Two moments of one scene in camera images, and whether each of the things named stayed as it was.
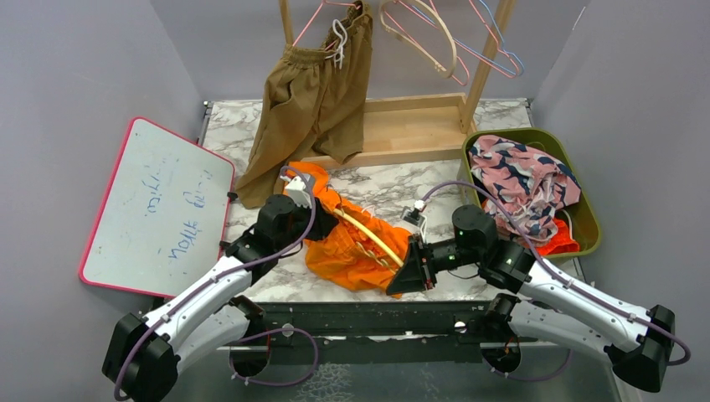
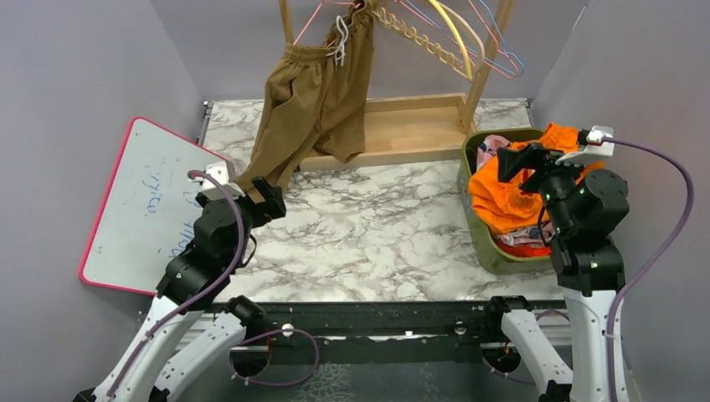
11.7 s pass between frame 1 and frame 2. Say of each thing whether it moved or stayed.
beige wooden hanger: moved
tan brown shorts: stayed
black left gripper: moved
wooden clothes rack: stayed
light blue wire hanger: stayed
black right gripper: moved
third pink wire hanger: stayed
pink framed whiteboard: stayed
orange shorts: moved
